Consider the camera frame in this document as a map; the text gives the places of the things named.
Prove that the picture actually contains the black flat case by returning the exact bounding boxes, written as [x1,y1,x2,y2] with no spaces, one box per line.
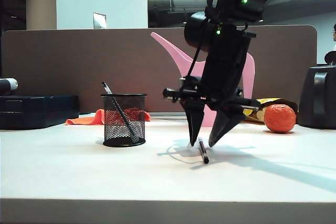
[0,95,80,131]

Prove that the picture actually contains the pen with clear cap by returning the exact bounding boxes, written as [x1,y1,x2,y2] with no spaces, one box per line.
[101,81,139,144]

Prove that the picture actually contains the black office chair back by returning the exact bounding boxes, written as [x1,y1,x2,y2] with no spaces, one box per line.
[323,50,336,65]

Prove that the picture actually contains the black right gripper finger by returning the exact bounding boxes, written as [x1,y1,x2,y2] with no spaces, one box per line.
[183,100,205,147]
[208,108,245,148]

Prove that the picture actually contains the black mesh pen basket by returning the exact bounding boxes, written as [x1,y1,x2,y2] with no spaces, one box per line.
[100,93,147,148]

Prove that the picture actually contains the yellow snack bag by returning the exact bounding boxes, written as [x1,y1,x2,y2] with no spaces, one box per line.
[241,98,299,125]

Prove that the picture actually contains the orange cloth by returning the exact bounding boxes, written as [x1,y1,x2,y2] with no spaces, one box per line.
[65,108,152,126]

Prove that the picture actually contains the orange round fruit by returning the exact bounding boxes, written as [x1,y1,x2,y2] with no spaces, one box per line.
[264,104,297,134]

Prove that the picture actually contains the beige round pillar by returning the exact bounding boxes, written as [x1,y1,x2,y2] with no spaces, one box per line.
[25,0,57,31]

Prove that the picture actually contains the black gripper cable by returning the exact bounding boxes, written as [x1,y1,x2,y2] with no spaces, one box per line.
[185,0,224,79]

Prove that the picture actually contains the pink plastic watering can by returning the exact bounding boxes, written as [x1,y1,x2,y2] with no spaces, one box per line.
[150,31,256,128]

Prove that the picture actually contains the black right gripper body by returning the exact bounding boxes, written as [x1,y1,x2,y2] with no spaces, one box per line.
[162,22,261,112]

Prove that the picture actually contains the black water-based pen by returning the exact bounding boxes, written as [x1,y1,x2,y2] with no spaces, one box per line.
[198,137,210,165]

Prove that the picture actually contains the metal wall switch plate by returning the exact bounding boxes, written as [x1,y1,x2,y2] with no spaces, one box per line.
[92,12,107,30]

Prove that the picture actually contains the black and white cylinder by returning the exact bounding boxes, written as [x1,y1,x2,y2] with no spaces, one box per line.
[0,78,19,95]

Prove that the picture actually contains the brown desk partition panel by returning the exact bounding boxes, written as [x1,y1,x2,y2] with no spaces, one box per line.
[1,25,318,114]

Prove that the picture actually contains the black plastic container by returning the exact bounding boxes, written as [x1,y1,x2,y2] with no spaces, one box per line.
[297,65,336,130]

